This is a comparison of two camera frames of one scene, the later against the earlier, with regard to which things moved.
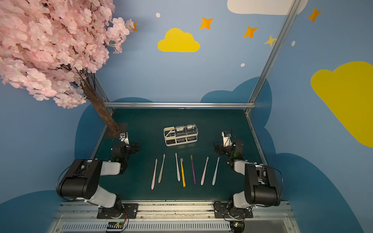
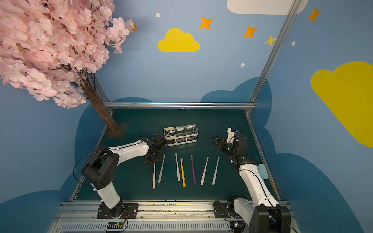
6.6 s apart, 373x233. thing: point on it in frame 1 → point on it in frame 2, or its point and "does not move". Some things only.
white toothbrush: x=178 y=176 does not move
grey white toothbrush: x=161 y=171 does not move
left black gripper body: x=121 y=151 → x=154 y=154
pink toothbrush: x=152 y=183 does not move
